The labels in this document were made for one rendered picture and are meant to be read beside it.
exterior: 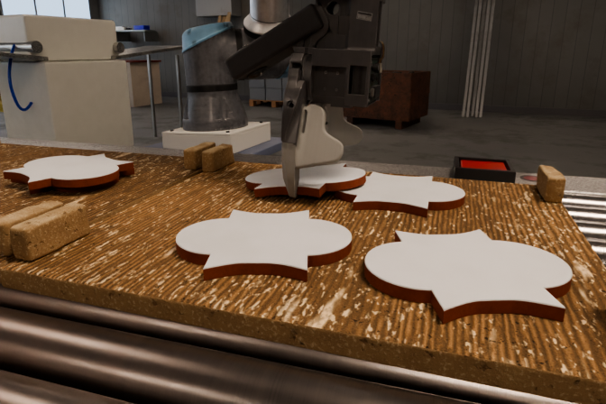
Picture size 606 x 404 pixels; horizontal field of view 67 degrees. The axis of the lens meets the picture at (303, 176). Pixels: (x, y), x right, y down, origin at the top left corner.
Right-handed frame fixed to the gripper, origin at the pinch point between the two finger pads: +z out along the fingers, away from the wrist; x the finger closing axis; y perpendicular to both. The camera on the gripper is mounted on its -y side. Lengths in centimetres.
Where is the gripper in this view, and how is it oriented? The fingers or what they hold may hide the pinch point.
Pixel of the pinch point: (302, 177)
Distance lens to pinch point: 51.1
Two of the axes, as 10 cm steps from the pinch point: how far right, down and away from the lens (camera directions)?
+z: -0.4, 9.6, 2.7
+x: 3.1, -2.4, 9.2
